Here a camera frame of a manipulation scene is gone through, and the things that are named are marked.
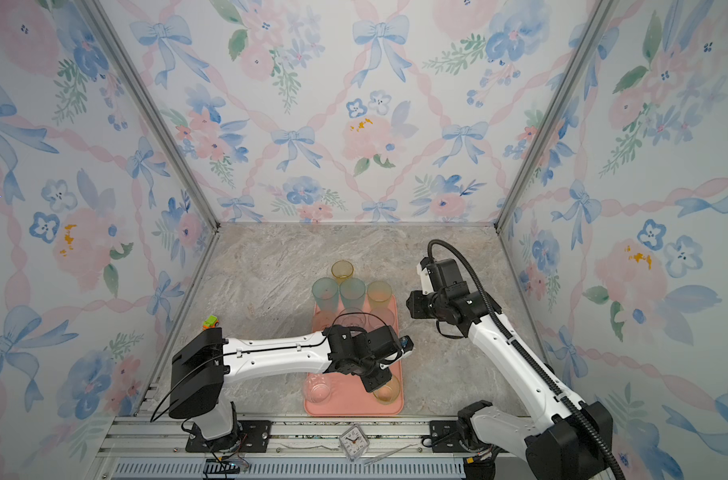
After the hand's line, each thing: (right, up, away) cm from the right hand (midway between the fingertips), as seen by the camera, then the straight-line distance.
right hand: (412, 300), depth 80 cm
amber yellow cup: (-21, +7, +26) cm, 34 cm away
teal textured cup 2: (-17, 0, +18) cm, 25 cm away
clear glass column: (-16, -2, -13) cm, 21 cm away
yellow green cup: (-8, -1, +18) cm, 20 cm away
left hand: (-7, -18, -3) cm, 20 cm away
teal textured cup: (-26, 0, +16) cm, 30 cm away
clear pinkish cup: (-9, -2, -13) cm, 16 cm away
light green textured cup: (-6, -25, +1) cm, 26 cm away
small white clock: (-15, -33, -8) cm, 37 cm away
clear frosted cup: (-26, -24, +1) cm, 35 cm away
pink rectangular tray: (-19, -25, +1) cm, 32 cm away
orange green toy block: (-60, -9, +12) cm, 62 cm away
